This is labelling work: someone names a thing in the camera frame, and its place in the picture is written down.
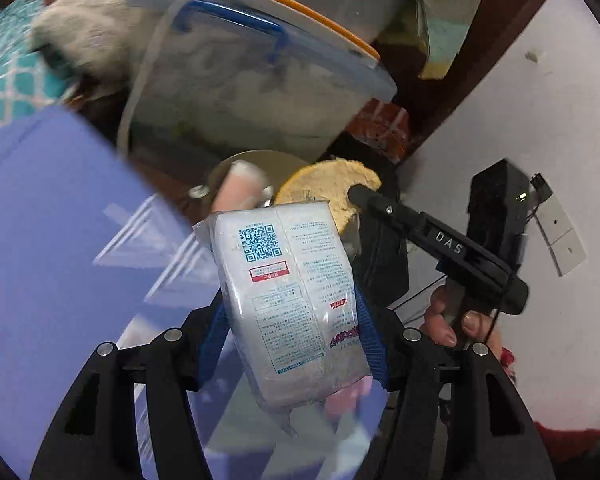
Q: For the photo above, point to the grey knitted blanket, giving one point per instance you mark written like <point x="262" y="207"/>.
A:
<point x="92" y="36"/>

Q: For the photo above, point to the teal patterned bed sheet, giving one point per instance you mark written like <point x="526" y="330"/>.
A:
<point x="27" y="83"/>

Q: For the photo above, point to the person right hand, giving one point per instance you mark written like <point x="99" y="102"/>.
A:
<point x="474" y="325"/>

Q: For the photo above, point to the clear storage bin blue lid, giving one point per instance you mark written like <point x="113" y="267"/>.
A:
<point x="225" y="76"/>

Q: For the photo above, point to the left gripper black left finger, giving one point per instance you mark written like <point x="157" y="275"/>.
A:
<point x="93" y="433"/>

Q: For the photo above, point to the white tissue pack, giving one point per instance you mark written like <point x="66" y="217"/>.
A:
<point x="288" y="289"/>

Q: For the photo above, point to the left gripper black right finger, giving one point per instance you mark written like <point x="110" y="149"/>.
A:
<point x="490" y="431"/>

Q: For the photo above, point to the blue patterned bed blanket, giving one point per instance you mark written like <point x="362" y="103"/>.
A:
<point x="63" y="196"/>

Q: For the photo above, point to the white wall switch plate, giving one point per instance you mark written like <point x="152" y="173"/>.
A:
<point x="561" y="238"/>

